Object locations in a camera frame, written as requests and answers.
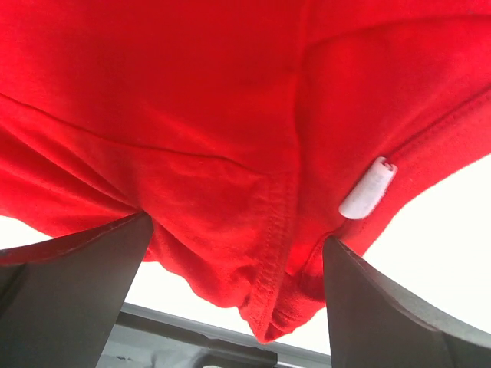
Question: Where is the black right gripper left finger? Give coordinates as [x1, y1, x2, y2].
[1, 213, 153, 367]

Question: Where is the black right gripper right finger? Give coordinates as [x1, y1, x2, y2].
[323, 237, 490, 368]

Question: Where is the red t shirt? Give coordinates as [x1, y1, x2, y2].
[1, 1, 490, 343]

